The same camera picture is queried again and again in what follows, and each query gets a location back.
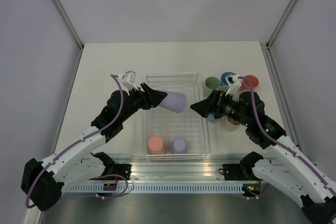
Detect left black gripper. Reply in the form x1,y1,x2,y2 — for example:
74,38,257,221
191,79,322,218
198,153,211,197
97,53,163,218
120,82,167,122

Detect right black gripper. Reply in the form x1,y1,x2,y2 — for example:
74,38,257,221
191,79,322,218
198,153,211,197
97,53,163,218
190,89,251,127

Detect light blue cup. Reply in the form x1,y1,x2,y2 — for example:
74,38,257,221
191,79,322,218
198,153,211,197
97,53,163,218
207,114,218,123

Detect green cup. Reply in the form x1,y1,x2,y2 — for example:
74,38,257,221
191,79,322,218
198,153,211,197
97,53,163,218
203,77,221,97
217,86,229,92

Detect large purple cup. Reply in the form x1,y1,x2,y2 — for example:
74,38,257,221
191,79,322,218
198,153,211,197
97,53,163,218
159,90,187,113

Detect beige cup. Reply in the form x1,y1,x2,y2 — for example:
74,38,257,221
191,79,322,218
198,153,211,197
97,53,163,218
237,90,250,101
224,118,240,132

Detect pink cup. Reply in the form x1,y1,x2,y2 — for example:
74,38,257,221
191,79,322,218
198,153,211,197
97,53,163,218
240,74,259,91
148,136,167,155

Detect pink cup front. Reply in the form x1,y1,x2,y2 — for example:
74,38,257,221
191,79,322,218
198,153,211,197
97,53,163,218
148,136,167,155

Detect small purple cup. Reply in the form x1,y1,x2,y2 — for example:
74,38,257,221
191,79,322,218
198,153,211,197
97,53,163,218
171,137,187,154

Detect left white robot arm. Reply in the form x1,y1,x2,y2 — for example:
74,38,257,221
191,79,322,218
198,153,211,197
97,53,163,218
21,83,167,211

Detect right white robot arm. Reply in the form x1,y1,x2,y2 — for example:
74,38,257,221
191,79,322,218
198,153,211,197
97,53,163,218
190,91,335,223

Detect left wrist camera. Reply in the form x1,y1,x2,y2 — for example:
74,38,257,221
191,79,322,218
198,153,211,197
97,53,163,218
118,70,138,90

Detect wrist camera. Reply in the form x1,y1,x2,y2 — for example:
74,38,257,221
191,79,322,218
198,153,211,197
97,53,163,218
118,70,138,90
225,74,242,99

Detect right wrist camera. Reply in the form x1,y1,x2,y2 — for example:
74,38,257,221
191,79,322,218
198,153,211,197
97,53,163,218
225,74,242,99

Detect clear wire dish rack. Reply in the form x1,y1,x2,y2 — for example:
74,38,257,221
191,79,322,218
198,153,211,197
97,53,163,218
144,72,208,161

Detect aluminium front rail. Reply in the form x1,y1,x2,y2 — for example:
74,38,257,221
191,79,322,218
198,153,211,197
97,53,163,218
52,154,289,182

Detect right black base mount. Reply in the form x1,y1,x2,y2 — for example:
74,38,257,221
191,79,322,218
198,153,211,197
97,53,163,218
217,164,248,181

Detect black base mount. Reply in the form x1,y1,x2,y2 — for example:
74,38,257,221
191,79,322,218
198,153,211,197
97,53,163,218
93,164,131,180
217,164,248,181

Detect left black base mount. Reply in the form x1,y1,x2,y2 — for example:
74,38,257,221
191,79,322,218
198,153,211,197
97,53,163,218
93,164,131,180

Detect white slotted cable duct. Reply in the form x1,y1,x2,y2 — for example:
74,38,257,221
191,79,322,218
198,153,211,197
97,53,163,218
68,182,244,195

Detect right aluminium frame post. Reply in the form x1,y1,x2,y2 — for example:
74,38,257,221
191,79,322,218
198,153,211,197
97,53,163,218
265,0,299,50

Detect aluminium frame post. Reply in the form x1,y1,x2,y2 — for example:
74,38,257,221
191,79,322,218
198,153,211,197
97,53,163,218
51,0,84,52
265,0,299,50

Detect left aluminium frame post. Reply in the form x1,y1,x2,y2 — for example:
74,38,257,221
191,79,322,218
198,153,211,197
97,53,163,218
51,0,84,52

